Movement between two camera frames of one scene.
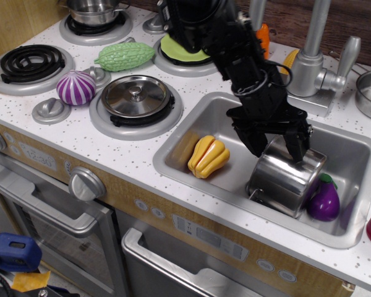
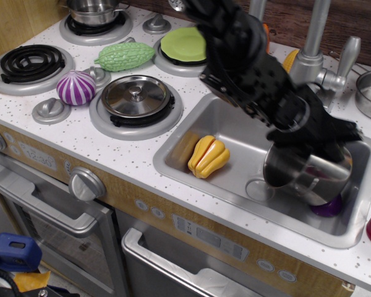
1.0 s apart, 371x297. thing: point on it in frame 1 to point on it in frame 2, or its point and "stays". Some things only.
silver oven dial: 85,185 stays
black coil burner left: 29,62 stays
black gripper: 265,105 to 316,132
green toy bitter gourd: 122,56 stays
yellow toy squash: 209,156 stays
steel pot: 278,182 to 316,180
